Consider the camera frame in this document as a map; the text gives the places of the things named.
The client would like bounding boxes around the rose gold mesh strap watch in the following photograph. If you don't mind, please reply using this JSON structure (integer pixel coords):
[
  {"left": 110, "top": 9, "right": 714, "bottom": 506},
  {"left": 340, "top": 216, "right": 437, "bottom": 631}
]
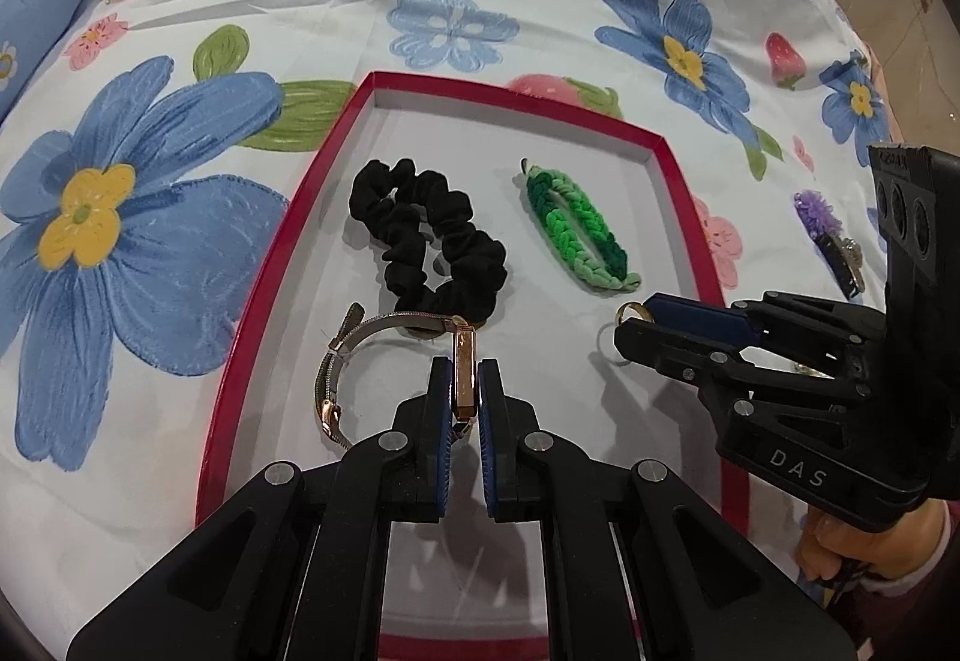
[{"left": 313, "top": 303, "right": 481, "bottom": 448}]

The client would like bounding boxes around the person's right forearm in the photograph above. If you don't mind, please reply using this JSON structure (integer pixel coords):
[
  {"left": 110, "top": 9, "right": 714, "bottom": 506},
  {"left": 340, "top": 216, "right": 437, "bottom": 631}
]
[{"left": 817, "top": 571, "right": 960, "bottom": 661}]

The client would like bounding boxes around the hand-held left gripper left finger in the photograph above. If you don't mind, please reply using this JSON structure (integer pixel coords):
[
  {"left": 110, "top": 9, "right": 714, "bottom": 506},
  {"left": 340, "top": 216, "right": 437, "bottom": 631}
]
[{"left": 66, "top": 355, "right": 458, "bottom": 661}]

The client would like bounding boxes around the red shallow tray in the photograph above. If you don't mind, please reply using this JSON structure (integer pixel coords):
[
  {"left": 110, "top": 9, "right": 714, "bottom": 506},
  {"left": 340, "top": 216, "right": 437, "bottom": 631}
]
[{"left": 195, "top": 70, "right": 755, "bottom": 661}]

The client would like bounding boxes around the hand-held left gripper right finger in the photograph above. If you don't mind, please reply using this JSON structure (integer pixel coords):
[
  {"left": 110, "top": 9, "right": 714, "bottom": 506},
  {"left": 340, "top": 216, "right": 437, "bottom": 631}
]
[{"left": 477, "top": 358, "right": 856, "bottom": 661}]

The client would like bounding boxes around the person's right hand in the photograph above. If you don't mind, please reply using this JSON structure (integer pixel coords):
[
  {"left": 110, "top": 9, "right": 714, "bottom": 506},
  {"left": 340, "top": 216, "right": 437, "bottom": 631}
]
[{"left": 799, "top": 500, "right": 953, "bottom": 587}]

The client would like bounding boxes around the floral printed bedsheet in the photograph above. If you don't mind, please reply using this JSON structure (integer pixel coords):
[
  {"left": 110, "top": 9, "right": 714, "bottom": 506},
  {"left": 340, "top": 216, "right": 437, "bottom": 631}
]
[{"left": 0, "top": 0, "right": 901, "bottom": 661}]

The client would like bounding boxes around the black scrunchie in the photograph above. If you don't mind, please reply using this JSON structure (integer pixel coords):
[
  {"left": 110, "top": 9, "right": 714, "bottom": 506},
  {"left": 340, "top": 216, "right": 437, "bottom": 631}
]
[{"left": 349, "top": 158, "right": 509, "bottom": 324}]

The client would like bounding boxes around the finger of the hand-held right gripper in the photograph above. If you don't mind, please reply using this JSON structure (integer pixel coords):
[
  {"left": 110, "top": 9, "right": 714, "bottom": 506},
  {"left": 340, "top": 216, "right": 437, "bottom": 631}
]
[
  {"left": 645, "top": 292, "right": 890, "bottom": 377},
  {"left": 613, "top": 319, "right": 860, "bottom": 407}
]

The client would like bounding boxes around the purple flower hair clip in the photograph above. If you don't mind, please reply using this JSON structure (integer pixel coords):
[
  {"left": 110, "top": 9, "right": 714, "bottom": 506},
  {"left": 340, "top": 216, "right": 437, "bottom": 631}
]
[{"left": 793, "top": 190, "right": 867, "bottom": 302}]

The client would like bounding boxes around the green braided bracelet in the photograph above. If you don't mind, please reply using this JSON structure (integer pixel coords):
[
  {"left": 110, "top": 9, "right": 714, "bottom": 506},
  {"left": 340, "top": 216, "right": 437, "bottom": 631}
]
[{"left": 520, "top": 158, "right": 642, "bottom": 293}]

